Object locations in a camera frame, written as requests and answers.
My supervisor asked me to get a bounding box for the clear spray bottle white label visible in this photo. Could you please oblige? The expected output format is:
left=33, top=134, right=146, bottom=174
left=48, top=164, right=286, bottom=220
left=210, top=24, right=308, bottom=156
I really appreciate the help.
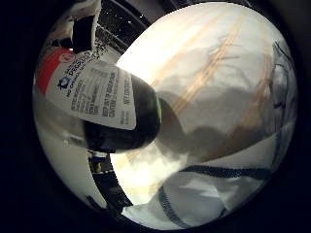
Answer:
left=32, top=48, right=163, bottom=155

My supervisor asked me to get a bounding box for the white cloth with tan stripes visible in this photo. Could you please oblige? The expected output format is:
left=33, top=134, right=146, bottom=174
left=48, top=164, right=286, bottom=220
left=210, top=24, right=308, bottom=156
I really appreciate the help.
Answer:
left=111, top=2, right=293, bottom=197

